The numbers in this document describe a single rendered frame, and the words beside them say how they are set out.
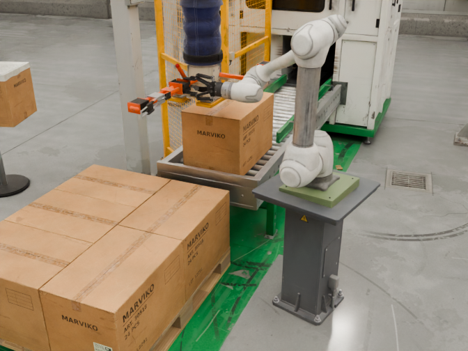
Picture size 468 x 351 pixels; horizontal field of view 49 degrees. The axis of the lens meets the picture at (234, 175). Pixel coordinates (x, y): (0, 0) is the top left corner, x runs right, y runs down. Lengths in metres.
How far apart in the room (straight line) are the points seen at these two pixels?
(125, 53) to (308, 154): 2.13
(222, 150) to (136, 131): 1.25
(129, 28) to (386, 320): 2.68
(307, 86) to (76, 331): 1.47
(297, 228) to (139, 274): 0.87
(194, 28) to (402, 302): 1.96
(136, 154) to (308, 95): 2.34
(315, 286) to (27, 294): 1.45
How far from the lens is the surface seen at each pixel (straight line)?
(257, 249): 3.55
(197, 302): 3.08
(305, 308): 3.03
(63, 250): 2.70
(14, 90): 4.26
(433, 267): 3.62
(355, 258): 3.55
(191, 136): 3.26
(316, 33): 2.21
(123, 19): 4.08
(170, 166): 3.33
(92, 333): 2.42
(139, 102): 2.56
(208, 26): 2.88
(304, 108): 2.33
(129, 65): 4.14
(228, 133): 3.14
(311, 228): 2.72
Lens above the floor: 1.97
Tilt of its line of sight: 26 degrees down
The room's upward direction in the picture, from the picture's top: straight up
